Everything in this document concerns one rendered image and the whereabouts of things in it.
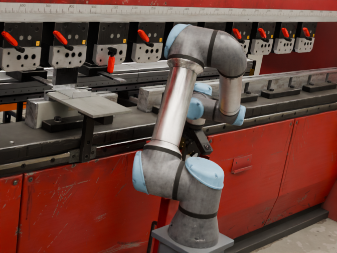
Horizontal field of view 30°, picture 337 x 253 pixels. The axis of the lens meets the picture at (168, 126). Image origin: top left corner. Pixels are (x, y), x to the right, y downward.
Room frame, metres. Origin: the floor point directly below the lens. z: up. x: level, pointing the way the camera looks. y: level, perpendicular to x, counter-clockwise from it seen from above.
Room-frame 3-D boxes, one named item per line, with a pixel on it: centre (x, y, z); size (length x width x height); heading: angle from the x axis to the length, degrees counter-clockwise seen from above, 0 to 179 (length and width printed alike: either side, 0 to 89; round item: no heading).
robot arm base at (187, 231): (1.69, -0.12, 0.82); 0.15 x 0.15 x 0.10
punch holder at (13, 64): (2.08, 0.55, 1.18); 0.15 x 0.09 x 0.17; 139
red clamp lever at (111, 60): (2.32, 0.25, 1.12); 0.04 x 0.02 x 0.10; 49
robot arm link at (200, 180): (1.69, -0.12, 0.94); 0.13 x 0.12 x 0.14; 80
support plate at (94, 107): (2.15, 0.29, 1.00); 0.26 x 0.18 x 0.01; 49
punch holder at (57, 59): (2.23, 0.42, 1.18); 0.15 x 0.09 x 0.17; 139
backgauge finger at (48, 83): (2.35, 0.53, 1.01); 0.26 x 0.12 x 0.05; 49
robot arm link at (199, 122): (2.32, -0.10, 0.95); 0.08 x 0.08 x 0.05
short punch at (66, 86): (2.25, 0.40, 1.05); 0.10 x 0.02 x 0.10; 139
